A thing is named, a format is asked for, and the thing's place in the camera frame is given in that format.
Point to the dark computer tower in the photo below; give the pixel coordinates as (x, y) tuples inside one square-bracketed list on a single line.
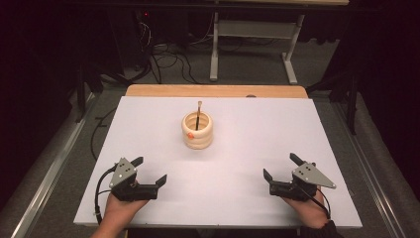
[(132, 36)]

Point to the white table board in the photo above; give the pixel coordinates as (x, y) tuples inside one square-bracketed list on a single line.
[(231, 185)]

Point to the dark pencil with wooden end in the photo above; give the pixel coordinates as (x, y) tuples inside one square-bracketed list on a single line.
[(198, 114)]

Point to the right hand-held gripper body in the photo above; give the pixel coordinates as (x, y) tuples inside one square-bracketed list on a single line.
[(308, 173)]

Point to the cream ribbed pen holder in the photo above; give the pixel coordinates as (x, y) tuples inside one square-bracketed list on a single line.
[(197, 139)]

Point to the black metal stand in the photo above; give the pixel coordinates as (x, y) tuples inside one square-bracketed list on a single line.
[(86, 82), (346, 92)]

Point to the person's right hand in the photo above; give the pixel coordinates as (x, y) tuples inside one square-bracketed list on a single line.
[(308, 211)]

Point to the person's left hand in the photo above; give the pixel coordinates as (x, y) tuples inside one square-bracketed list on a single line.
[(120, 210)]

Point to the white metal desk frame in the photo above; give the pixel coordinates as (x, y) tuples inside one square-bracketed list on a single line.
[(254, 29)]

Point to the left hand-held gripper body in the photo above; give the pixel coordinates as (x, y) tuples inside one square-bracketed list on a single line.
[(124, 175)]

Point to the metal floor rail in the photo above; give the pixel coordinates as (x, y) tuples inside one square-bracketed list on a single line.
[(369, 172), (49, 172)]

